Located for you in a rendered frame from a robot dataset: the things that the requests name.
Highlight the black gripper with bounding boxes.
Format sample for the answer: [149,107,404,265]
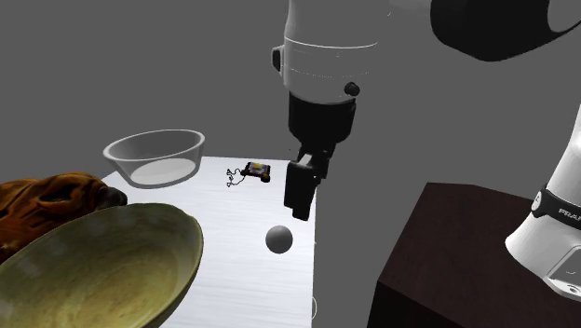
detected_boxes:
[283,91,358,223]

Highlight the grey ball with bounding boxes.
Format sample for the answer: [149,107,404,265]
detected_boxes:
[264,225,294,255]

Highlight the dark brown robot stand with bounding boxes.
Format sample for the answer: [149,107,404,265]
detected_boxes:
[366,182,581,328]

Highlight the clear glass bowl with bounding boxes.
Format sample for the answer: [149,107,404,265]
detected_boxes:
[102,129,207,190]

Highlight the olive green bowl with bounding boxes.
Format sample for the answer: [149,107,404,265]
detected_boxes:
[0,202,205,328]

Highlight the brown crumpled figure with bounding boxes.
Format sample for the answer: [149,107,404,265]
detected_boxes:
[0,171,128,266]

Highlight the black yellow gadget with cord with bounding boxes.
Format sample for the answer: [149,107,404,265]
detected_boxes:
[225,160,273,189]

